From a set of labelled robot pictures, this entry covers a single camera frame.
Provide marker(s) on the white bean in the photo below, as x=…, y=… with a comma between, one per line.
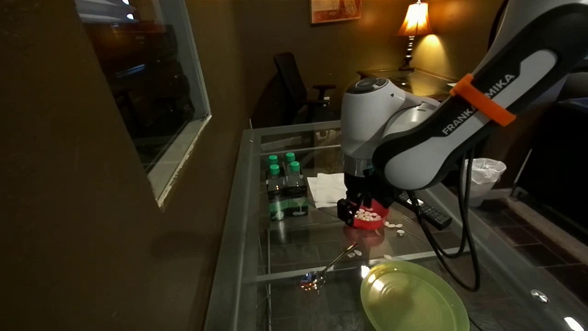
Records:
x=363, y=214
x=392, y=225
x=401, y=232
x=372, y=216

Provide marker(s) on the red plastic bowl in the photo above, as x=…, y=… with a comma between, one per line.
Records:
x=370, y=219

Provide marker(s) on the black office chair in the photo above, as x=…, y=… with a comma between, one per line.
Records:
x=291, y=85

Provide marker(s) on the green-capped dark bottle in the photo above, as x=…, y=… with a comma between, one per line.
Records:
x=289, y=159
x=274, y=175
x=273, y=161
x=295, y=175

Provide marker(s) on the white-lined trash bin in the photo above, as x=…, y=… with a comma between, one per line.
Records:
x=489, y=175

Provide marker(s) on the spilled white bean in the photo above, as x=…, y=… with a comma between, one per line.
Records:
x=392, y=225
x=401, y=232

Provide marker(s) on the black remote control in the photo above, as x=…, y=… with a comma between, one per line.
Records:
x=436, y=216

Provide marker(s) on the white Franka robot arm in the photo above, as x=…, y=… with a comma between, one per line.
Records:
x=429, y=135

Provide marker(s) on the yellow-green plastic plate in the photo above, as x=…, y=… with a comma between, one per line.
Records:
x=410, y=300

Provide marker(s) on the dark wooden desk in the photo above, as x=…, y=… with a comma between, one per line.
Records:
x=423, y=80

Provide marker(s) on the white-framed window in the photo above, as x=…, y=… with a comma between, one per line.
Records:
x=184, y=93

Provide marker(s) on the framed wall picture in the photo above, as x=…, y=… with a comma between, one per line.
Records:
x=333, y=10

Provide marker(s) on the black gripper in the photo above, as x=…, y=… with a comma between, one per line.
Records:
x=368, y=186

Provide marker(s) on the lit table lamp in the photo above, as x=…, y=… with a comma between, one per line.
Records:
x=416, y=25

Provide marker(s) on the white paper napkin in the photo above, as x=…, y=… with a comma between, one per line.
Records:
x=324, y=188

